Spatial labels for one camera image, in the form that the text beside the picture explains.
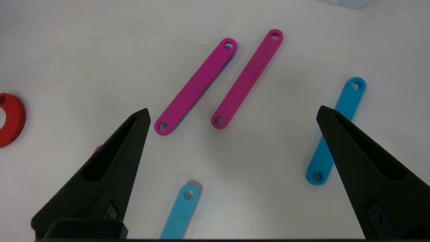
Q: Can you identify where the white sign card reading BRAIN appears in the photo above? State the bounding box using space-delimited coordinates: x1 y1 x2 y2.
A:
316 0 370 9

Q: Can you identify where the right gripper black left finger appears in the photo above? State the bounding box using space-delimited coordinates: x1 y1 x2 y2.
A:
31 108 151 240

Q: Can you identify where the short pink bar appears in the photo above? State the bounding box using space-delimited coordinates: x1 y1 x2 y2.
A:
211 29 284 130

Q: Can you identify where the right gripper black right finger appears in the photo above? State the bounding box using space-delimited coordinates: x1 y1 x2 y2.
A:
316 106 430 241

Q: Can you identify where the short blue bar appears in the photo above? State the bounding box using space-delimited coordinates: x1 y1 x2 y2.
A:
306 77 367 185

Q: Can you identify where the long blue bar with holes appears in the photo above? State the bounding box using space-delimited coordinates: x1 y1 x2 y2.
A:
160 184 202 240

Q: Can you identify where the red C-shaped piece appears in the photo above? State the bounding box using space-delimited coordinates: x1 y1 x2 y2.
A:
0 93 27 148

